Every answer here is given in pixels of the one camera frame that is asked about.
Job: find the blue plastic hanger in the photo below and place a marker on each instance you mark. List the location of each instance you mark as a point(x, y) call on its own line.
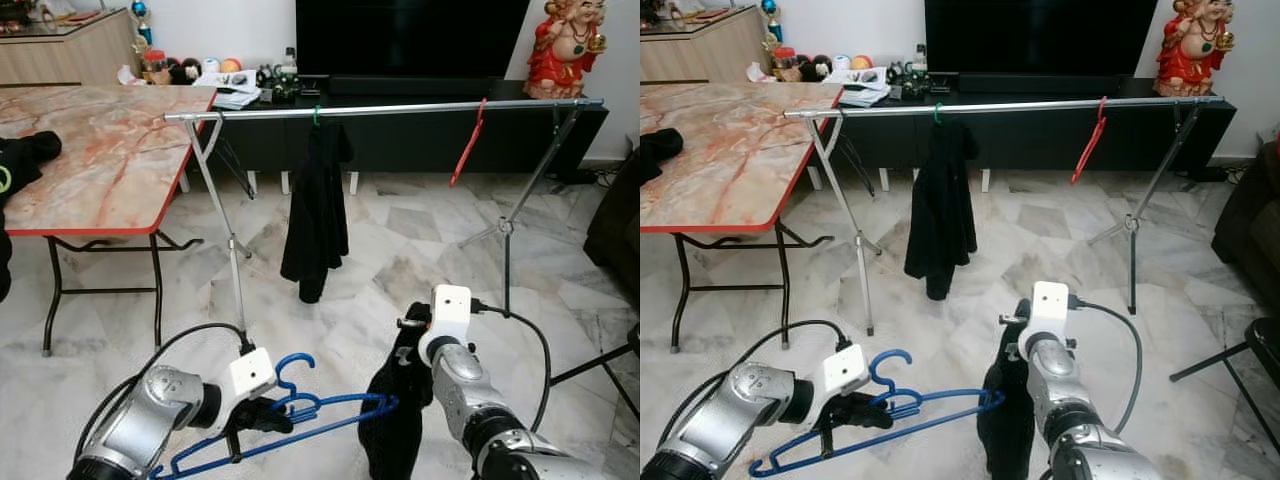
point(305, 405)
point(900, 400)

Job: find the black fonemax t-shirt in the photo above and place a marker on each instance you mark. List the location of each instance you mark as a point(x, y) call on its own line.
point(395, 420)
point(940, 220)
point(318, 220)
point(25, 160)
point(1005, 420)
point(660, 155)

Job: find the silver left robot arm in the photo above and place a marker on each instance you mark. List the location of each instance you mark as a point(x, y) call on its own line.
point(730, 420)
point(140, 425)

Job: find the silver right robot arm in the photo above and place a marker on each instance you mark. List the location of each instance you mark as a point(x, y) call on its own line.
point(465, 385)
point(1055, 380)

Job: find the red plastic hanger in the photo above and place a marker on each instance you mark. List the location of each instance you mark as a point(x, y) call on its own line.
point(1088, 148)
point(466, 150)

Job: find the black TV console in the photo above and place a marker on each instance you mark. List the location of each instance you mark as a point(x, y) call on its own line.
point(400, 140)
point(1030, 140)

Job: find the black folding stool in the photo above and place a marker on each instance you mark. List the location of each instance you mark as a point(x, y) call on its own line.
point(634, 340)
point(1265, 345)

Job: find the chrome clothes rack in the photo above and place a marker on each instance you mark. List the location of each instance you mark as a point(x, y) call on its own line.
point(400, 107)
point(1020, 105)

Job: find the dark brown sofa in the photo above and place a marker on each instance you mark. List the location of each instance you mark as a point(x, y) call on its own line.
point(615, 230)
point(1250, 220)

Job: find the black soundbar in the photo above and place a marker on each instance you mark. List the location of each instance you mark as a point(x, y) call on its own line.
point(1040, 83)

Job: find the clear plastic bottle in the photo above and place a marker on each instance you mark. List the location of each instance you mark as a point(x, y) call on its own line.
point(290, 65)
point(919, 60)

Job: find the marble-pattern folding table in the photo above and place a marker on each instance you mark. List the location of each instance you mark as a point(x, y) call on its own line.
point(110, 160)
point(730, 150)

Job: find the black television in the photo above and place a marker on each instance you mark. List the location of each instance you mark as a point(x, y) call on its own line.
point(1040, 35)
point(410, 35)

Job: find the orange ball toy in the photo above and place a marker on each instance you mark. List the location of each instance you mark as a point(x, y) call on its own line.
point(231, 66)
point(862, 63)

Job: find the red laughing Buddha statue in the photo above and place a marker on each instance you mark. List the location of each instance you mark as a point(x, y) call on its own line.
point(1192, 55)
point(562, 60)

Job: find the white and blue ball toy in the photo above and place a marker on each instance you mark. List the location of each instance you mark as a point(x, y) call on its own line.
point(842, 62)
point(212, 65)

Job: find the black plush toy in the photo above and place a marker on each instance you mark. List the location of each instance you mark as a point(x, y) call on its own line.
point(812, 68)
point(183, 72)

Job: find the red-lidded jar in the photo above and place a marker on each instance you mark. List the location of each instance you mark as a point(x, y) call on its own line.
point(154, 68)
point(784, 65)

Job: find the pink tissue pack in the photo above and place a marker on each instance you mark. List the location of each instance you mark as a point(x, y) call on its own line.
point(130, 77)
point(758, 74)

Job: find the blue and gold trophy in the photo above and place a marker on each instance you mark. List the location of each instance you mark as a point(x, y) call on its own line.
point(146, 35)
point(776, 33)

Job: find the light wooden sideboard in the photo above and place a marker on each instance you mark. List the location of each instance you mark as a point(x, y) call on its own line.
point(70, 55)
point(700, 50)

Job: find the flat red book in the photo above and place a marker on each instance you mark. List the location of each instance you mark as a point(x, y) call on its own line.
point(720, 14)
point(80, 16)

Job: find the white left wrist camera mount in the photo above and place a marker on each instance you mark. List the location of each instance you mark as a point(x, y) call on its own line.
point(845, 372)
point(252, 375)

